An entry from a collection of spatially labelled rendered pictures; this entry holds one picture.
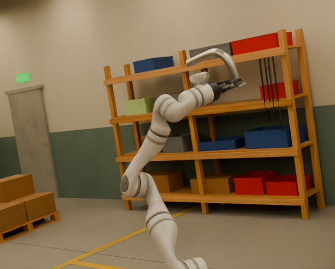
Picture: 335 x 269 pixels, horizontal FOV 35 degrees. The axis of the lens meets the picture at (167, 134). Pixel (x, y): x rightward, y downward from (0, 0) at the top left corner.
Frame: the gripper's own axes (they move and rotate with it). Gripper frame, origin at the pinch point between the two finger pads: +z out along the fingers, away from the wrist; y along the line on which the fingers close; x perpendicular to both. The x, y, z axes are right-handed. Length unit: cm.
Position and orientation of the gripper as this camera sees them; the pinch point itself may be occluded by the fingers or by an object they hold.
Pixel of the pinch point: (234, 81)
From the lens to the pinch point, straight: 197.9
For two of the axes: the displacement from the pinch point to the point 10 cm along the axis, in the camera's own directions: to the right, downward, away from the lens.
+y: 5.6, -0.6, -8.2
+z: 7.6, -3.5, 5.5
